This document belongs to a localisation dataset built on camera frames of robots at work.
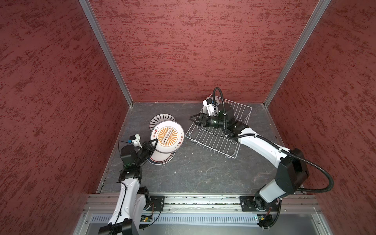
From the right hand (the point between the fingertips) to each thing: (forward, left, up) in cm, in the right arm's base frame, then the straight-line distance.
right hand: (192, 121), depth 76 cm
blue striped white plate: (+24, +25, -25) cm, 43 cm away
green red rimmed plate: (-9, +22, -26) cm, 35 cm away
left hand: (-6, +19, -11) cm, 23 cm away
